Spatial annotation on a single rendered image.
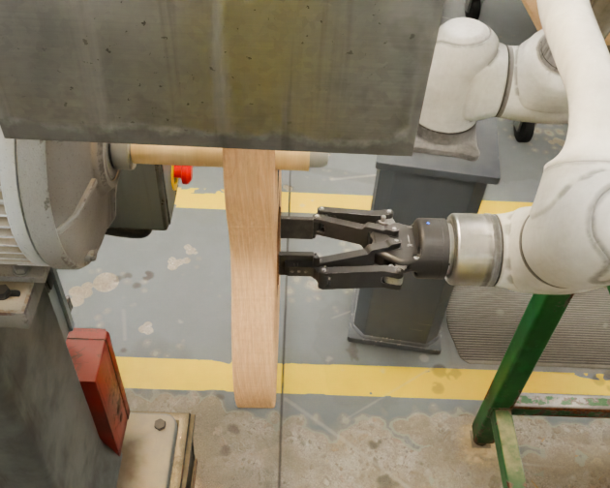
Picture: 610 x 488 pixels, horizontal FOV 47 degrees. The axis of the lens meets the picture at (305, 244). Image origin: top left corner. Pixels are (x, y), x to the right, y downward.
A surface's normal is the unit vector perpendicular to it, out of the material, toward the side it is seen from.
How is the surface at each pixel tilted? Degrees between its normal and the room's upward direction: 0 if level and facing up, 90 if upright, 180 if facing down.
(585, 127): 50
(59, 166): 76
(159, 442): 8
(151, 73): 90
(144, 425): 8
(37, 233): 87
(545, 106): 112
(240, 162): 69
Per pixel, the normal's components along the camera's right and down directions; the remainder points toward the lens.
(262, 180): 0.00, 0.56
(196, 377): 0.05, -0.67
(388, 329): -0.15, 0.73
